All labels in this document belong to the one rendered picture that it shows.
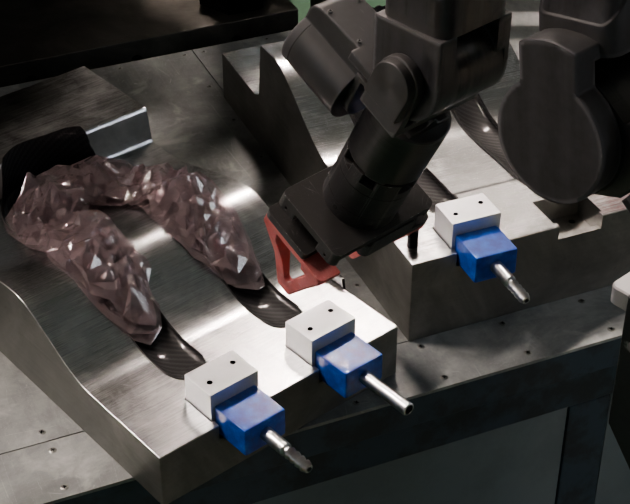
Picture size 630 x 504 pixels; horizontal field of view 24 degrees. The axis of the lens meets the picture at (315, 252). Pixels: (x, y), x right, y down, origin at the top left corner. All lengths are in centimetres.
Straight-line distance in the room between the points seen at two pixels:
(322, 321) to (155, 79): 61
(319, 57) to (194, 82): 79
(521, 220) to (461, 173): 10
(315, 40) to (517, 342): 48
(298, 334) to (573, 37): 51
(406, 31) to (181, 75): 91
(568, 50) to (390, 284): 61
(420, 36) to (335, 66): 11
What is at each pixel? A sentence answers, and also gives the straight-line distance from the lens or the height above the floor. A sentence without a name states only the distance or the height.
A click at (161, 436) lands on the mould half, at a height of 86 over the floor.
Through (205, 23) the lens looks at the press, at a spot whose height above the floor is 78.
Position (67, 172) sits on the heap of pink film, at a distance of 145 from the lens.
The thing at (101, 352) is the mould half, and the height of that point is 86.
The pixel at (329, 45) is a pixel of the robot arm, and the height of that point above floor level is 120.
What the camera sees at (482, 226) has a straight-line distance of 134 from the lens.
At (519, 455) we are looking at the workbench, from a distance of 152.
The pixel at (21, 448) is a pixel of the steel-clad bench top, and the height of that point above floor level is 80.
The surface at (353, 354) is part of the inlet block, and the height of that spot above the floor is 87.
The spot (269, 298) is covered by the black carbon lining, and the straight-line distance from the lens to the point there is 134.
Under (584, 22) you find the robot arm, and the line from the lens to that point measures 82.
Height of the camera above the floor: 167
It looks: 36 degrees down
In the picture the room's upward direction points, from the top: straight up
